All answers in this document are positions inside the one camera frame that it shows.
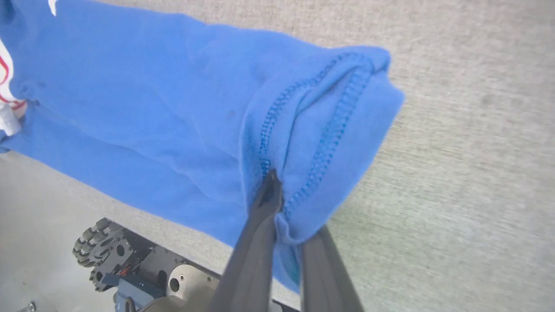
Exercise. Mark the wheeled robot base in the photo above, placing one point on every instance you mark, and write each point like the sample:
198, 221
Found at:
190, 284

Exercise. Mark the black omni wheel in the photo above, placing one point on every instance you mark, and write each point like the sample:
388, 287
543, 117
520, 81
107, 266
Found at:
97, 242

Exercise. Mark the blue shirt with white collar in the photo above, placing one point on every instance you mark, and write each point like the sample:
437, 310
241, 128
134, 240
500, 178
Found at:
173, 108

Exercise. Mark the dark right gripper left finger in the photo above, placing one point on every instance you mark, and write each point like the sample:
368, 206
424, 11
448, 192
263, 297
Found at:
256, 260

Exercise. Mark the small metal floor bolt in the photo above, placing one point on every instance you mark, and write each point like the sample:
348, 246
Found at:
27, 307

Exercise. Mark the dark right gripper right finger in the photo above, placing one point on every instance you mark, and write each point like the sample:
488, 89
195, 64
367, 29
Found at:
325, 281

